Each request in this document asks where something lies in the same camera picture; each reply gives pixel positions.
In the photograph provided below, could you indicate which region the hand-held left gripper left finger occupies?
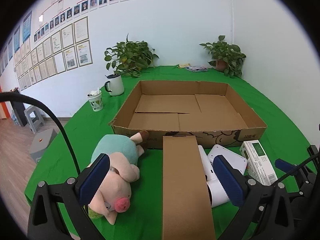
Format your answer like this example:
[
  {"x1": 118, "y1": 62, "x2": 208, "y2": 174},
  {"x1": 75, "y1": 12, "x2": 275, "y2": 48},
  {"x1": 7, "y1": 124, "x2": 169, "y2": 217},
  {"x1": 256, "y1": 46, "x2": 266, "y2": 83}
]
[{"x1": 27, "y1": 153, "x2": 112, "y2": 240}]

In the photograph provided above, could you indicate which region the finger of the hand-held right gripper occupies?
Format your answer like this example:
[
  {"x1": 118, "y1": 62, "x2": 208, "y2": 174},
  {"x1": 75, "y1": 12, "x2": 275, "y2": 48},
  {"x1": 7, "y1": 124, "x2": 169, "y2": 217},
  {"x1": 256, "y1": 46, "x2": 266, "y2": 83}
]
[
  {"x1": 274, "y1": 158, "x2": 320, "y2": 180},
  {"x1": 294, "y1": 179, "x2": 320, "y2": 204}
]

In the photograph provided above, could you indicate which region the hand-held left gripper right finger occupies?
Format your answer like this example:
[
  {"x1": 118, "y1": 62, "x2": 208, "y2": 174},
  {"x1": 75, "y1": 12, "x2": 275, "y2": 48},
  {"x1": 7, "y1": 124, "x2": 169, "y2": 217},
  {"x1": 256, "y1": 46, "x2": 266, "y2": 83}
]
[{"x1": 212, "y1": 155, "x2": 300, "y2": 240}]

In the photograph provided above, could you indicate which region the white hair dryer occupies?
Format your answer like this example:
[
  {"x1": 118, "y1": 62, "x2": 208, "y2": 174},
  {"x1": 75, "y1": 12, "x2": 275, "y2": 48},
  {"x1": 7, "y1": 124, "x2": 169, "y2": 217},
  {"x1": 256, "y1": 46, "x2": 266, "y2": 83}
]
[{"x1": 197, "y1": 145, "x2": 230, "y2": 208}]

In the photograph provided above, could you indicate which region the pink pig plush toy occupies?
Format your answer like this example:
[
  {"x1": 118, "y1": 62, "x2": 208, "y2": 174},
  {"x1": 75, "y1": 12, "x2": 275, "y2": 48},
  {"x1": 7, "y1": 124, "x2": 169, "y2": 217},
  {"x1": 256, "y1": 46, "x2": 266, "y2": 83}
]
[{"x1": 87, "y1": 130, "x2": 148, "y2": 225}]

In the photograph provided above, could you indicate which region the white device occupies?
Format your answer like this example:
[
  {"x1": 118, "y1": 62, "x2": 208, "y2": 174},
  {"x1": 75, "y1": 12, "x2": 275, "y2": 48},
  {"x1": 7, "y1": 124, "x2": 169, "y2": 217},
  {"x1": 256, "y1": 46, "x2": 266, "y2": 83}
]
[{"x1": 207, "y1": 144, "x2": 248, "y2": 175}]

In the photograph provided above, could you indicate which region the white and green medicine box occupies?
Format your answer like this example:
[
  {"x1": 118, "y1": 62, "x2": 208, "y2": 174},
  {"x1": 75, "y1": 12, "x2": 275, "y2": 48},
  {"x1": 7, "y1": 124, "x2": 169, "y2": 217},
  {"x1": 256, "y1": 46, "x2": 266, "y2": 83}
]
[{"x1": 239, "y1": 140, "x2": 278, "y2": 186}]

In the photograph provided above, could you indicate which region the long brown cardboard box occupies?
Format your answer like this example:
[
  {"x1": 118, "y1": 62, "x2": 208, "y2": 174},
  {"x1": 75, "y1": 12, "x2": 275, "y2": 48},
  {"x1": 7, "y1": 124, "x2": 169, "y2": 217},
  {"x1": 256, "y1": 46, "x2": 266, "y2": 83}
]
[{"x1": 162, "y1": 135, "x2": 216, "y2": 240}]

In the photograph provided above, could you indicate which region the large cardboard tray box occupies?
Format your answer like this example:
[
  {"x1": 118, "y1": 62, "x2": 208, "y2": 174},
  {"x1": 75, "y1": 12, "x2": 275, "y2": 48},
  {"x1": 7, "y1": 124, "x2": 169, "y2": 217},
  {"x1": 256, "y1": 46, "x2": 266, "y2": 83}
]
[{"x1": 109, "y1": 80, "x2": 268, "y2": 150}]

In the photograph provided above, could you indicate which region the green tablecloth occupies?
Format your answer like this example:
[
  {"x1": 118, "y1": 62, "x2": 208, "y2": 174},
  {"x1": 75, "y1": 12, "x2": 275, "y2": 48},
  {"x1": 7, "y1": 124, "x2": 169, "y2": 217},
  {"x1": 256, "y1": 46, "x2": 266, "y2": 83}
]
[{"x1": 24, "y1": 65, "x2": 320, "y2": 240}]

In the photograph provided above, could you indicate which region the low grey plastic stool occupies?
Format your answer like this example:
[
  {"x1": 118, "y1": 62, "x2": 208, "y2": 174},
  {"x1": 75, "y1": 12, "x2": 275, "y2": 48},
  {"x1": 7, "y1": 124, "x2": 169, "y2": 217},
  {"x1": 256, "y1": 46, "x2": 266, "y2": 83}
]
[{"x1": 29, "y1": 128, "x2": 58, "y2": 163}]

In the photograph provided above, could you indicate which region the green patterned paper cup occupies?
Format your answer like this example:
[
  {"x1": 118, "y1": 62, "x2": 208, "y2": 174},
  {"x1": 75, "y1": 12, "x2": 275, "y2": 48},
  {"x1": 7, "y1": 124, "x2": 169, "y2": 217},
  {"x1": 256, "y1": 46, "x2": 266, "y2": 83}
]
[{"x1": 87, "y1": 87, "x2": 103, "y2": 112}]

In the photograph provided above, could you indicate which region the grey plastic stool with legs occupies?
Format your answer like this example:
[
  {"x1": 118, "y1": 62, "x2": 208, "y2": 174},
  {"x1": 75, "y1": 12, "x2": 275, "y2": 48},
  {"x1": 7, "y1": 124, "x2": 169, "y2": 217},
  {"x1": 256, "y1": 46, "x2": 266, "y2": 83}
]
[{"x1": 24, "y1": 105, "x2": 45, "y2": 133}]

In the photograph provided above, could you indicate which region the dark cabinet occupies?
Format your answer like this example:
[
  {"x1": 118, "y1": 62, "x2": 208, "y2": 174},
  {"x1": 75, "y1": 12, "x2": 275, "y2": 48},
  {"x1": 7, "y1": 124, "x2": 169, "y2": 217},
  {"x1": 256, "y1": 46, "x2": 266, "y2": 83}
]
[{"x1": 11, "y1": 87, "x2": 28, "y2": 127}]

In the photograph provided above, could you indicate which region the colourful patterned packet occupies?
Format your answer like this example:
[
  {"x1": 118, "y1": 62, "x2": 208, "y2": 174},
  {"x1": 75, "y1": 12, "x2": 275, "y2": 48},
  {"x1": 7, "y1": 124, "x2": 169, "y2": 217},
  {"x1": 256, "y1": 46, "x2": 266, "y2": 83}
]
[{"x1": 186, "y1": 66, "x2": 208, "y2": 73}]

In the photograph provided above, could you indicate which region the potted plant in red pot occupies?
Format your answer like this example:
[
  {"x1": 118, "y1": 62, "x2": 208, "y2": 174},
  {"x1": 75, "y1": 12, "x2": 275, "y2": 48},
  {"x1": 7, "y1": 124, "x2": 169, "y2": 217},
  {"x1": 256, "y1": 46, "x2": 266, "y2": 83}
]
[{"x1": 199, "y1": 35, "x2": 247, "y2": 78}]

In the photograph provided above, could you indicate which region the large bushy potted plant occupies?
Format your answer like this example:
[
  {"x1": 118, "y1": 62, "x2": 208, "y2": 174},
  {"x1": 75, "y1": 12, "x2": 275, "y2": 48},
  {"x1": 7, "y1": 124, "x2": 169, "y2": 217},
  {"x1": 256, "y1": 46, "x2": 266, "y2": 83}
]
[{"x1": 104, "y1": 34, "x2": 159, "y2": 78}]

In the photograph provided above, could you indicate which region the thin black cable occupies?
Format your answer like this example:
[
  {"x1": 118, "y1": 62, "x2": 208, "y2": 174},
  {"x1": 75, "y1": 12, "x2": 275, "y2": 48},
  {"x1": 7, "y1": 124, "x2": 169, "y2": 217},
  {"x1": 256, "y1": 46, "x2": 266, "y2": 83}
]
[{"x1": 272, "y1": 152, "x2": 320, "y2": 184}]

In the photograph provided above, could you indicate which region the thick black cable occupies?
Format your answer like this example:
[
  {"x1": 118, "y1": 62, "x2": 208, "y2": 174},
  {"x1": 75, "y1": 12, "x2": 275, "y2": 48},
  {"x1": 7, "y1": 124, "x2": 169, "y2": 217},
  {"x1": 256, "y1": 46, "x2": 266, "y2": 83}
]
[{"x1": 0, "y1": 92, "x2": 82, "y2": 178}]

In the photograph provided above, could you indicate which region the white mug with black handle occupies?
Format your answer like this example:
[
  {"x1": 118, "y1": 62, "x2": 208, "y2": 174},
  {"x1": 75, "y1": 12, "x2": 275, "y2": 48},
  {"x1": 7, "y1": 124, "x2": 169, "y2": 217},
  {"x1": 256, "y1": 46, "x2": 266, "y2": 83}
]
[{"x1": 104, "y1": 74, "x2": 125, "y2": 96}]

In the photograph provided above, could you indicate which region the wall of framed certificates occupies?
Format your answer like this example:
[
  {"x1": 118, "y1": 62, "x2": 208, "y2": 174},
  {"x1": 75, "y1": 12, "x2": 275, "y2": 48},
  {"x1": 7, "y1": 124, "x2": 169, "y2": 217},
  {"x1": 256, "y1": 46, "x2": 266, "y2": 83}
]
[{"x1": 0, "y1": 16, "x2": 93, "y2": 92}]

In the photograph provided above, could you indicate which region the white wall conduit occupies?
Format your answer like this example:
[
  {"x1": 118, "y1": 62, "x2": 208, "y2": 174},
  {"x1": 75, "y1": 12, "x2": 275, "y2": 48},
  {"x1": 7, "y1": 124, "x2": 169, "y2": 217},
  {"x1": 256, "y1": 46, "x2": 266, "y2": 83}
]
[{"x1": 230, "y1": 0, "x2": 236, "y2": 46}]

